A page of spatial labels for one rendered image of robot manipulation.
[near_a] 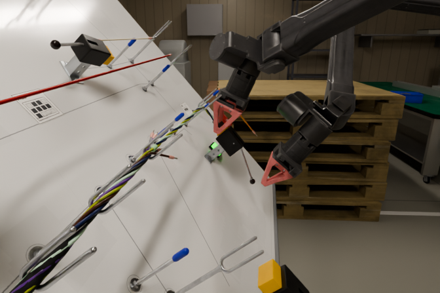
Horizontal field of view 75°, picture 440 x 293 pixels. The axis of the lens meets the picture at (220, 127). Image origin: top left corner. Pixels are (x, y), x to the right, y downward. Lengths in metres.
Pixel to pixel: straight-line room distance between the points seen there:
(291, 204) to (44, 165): 2.14
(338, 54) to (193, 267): 0.60
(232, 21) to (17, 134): 6.42
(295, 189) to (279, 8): 5.03
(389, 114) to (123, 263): 2.18
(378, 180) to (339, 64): 1.81
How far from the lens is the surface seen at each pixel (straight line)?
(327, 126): 0.67
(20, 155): 0.39
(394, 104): 2.38
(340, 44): 0.84
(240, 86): 0.65
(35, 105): 0.46
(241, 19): 6.73
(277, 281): 0.47
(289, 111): 0.68
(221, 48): 0.60
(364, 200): 2.57
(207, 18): 6.46
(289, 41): 0.57
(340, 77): 0.76
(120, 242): 0.40
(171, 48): 5.89
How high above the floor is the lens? 1.34
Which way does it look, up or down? 16 degrees down
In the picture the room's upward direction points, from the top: straight up
